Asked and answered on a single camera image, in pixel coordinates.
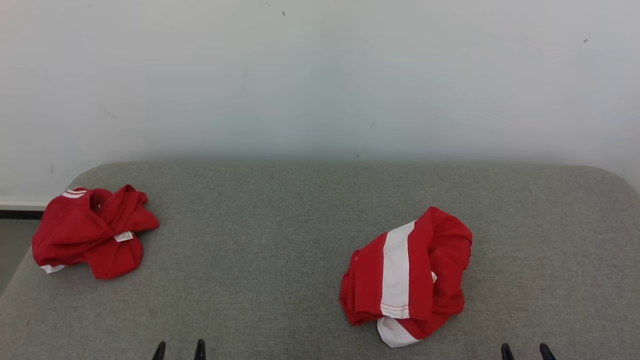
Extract red basketball jersey white trim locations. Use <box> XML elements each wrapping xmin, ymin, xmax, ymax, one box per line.
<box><xmin>31</xmin><ymin>186</ymin><xmax>160</xmax><ymax>280</ymax></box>

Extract white and black baseboard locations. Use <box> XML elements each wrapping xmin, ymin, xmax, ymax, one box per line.
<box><xmin>0</xmin><ymin>197</ymin><xmax>52</xmax><ymax>221</ymax></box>

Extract red shorts with white stripe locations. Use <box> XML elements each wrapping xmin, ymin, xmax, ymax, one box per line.
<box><xmin>339</xmin><ymin>206</ymin><xmax>474</xmax><ymax>349</ymax></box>

